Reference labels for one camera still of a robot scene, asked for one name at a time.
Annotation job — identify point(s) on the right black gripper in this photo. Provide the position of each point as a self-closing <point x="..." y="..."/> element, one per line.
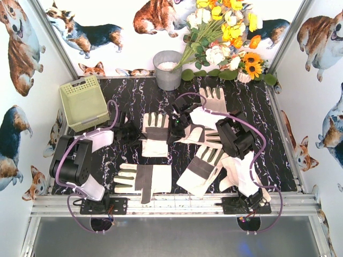
<point x="174" y="131"/>

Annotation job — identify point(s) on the grey metal bucket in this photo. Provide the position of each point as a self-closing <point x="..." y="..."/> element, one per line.
<point x="168" y="74"/>

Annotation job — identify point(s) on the artificial flower bouquet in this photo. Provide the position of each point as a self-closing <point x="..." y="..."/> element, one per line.
<point x="216" y="31"/>

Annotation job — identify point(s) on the work glove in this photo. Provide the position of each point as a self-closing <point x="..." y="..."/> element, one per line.
<point x="215" y="102"/>
<point x="200" y="135"/>
<point x="202" y="170"/>
<point x="143" y="179"/>
<point x="239" y="174"/>
<point x="155" y="129"/>

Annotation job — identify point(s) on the green plastic storage basket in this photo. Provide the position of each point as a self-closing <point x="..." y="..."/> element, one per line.
<point x="84" y="104"/>

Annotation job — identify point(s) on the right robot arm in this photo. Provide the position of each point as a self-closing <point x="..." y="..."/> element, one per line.
<point x="193" y="123"/>

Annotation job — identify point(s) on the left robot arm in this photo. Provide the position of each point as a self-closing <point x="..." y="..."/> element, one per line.
<point x="72" y="161"/>

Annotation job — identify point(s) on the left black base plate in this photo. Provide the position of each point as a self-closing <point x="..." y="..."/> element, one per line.
<point x="113" y="206"/>

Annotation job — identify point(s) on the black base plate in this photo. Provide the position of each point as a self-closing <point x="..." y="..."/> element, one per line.
<point x="113" y="206"/>
<point x="234" y="205"/>

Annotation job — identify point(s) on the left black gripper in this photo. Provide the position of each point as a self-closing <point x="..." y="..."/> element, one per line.
<point x="131" y="133"/>

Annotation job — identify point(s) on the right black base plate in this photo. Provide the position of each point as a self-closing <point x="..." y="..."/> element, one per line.
<point x="234" y="205"/>

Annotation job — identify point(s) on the small sunflower pot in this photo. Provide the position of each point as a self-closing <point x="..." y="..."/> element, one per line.
<point x="251" y="67"/>

